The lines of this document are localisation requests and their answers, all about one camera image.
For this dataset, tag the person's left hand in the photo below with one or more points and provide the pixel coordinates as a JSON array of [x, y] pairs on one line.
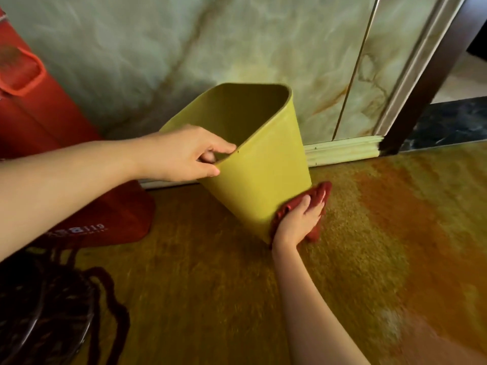
[[171, 153]]

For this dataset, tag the person's right hand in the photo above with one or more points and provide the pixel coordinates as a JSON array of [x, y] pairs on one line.
[[295, 228]]

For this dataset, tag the person's left thumb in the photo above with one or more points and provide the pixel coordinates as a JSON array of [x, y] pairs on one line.
[[205, 171]]

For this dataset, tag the person's right thumb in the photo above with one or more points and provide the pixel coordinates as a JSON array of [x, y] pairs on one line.
[[303, 207]]

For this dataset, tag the red cleaning cloth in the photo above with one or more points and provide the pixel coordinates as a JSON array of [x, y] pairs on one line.
[[314, 193]]

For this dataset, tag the yellow-green plastic waste bin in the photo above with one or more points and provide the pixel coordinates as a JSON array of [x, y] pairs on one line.
[[262, 159]]

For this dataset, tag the person's right forearm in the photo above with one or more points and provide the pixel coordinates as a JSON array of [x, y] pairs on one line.
[[310, 311]]

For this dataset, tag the person's left forearm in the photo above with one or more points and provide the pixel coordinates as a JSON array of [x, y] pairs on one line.
[[61, 190]]

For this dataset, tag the white baseboard moulding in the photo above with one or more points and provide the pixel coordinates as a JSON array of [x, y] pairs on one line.
[[342, 150]]

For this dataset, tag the white door trim moulding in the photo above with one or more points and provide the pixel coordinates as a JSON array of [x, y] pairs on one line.
[[420, 60]]

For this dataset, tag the dark brown door frame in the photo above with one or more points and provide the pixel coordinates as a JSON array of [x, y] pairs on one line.
[[430, 72]]

